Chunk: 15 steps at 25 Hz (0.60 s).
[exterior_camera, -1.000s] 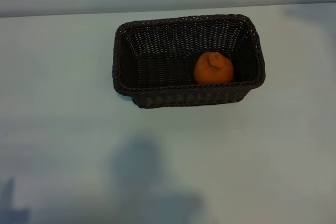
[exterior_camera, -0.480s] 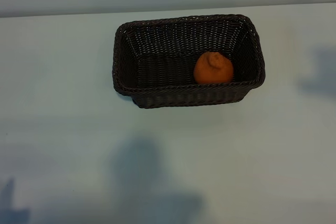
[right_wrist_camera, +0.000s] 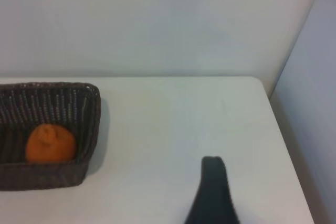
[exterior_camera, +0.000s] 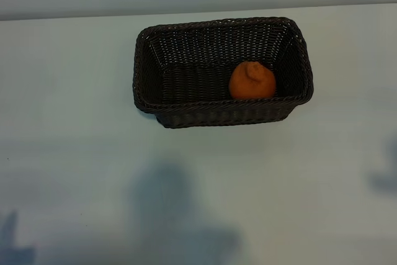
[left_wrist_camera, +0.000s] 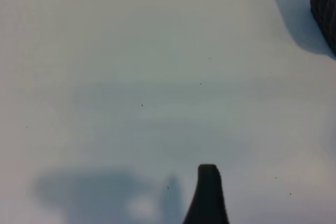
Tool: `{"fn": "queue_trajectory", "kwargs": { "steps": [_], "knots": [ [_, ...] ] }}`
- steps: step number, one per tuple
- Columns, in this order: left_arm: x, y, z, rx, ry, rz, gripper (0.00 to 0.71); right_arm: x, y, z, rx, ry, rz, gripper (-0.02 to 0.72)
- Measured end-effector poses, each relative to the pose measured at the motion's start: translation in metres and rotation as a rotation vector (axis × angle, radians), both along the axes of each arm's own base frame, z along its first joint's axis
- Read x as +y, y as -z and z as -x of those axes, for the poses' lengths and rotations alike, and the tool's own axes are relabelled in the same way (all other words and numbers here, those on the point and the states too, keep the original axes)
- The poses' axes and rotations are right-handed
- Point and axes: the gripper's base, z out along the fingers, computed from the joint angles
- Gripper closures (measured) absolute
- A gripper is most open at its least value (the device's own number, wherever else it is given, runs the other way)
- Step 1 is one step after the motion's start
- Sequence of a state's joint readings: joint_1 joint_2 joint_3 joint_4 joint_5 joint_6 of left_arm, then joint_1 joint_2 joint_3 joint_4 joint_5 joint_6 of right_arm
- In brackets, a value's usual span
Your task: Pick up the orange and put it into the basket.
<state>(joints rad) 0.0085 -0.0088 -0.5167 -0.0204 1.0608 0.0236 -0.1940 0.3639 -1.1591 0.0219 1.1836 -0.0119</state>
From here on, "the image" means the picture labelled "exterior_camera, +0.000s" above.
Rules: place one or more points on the dark brown wicker basket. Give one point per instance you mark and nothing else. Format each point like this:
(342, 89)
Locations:
(192, 91)

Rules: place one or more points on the orange fruit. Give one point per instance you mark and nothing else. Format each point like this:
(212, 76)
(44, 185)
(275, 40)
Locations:
(251, 83)

